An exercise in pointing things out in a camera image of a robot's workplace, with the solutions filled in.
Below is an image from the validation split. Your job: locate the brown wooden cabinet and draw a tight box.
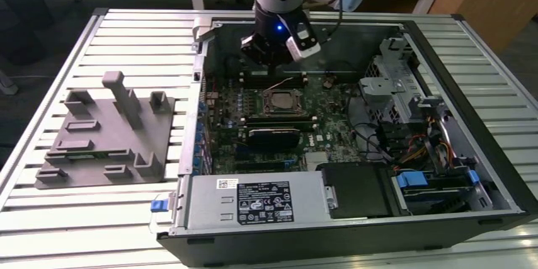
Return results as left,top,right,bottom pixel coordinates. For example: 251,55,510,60
428,0,538,55

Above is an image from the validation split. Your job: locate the hard disk in blue carrier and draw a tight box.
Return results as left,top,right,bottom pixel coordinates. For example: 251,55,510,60
392,169,482,215

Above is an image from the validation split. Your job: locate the white camera black faceplate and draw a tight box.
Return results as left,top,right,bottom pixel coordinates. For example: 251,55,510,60
284,21,323,61

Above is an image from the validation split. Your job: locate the silver chipset heatsink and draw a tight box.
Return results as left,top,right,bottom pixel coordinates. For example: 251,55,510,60
304,151,331,166

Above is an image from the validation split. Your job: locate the thin metal locking lever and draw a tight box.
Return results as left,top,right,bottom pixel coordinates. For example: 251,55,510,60
267,77,298,90

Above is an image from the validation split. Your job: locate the black RAM slot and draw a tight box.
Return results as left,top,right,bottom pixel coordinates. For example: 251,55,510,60
239,71,307,77
246,115,315,120
242,83,307,89
239,75,307,81
246,118,315,123
246,125,315,131
246,122,315,127
239,79,307,85

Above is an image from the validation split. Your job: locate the orange yellow wire bundle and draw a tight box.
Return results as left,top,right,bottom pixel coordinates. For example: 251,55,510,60
394,141,459,169

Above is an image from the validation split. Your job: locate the green RAM stick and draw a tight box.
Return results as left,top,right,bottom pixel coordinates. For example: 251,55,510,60
63,149,112,159

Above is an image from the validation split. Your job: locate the grey parts rack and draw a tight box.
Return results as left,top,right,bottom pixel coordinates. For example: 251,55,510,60
33,70,176,190

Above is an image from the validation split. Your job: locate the black plastic shroud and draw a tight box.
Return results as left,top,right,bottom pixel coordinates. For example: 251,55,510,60
315,161,411,219

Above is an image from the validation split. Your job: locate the silver metal drive cage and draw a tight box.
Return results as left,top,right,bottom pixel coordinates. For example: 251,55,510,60
359,37,428,125

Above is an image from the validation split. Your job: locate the green motherboard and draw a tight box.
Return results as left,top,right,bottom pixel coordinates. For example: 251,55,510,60
203,73,367,177

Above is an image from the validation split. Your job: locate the CPU socket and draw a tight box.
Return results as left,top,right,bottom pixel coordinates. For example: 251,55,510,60
260,88,307,117

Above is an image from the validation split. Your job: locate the blue latch clip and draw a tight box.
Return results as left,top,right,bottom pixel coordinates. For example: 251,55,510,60
149,198,168,214

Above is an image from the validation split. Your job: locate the black graphics card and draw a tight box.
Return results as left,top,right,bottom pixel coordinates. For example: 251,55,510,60
246,127,303,153

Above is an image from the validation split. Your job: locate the silver power supply unit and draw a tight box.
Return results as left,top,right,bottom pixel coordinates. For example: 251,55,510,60
169,173,332,231

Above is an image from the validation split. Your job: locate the black PC case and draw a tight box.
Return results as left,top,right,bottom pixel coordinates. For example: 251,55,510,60
155,13,538,268

